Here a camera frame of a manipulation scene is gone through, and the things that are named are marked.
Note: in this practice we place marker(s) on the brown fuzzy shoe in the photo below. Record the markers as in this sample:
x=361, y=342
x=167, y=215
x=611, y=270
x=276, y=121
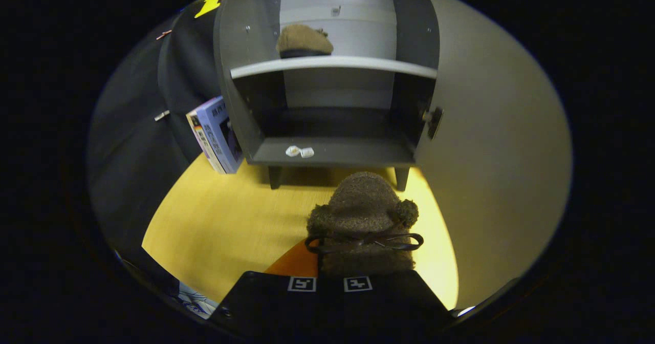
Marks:
x=363, y=206
x=302, y=39

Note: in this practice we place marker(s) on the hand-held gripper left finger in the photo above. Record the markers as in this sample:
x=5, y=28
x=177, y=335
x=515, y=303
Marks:
x=276, y=308

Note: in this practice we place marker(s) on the black backdrop cloth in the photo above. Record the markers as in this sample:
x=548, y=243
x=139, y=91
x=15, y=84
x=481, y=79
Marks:
x=133, y=154

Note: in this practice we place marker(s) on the beige shoe cabinet door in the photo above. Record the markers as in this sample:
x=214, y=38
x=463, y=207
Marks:
x=491, y=154

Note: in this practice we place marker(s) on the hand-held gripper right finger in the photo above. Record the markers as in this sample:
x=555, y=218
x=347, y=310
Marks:
x=378, y=308

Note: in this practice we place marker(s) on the silver clip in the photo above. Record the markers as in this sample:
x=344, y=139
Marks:
x=161, y=115

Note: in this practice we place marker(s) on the white blue patterned cloth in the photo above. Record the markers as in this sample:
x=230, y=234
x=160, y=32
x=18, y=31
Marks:
x=197, y=300

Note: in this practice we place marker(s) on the small white block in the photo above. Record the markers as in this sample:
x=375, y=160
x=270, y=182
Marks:
x=307, y=152
x=292, y=151

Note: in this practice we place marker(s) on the reddish clip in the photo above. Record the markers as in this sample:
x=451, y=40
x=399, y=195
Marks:
x=164, y=34

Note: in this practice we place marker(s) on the blue and white box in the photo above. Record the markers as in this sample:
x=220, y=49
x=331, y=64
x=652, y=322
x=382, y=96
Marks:
x=217, y=134

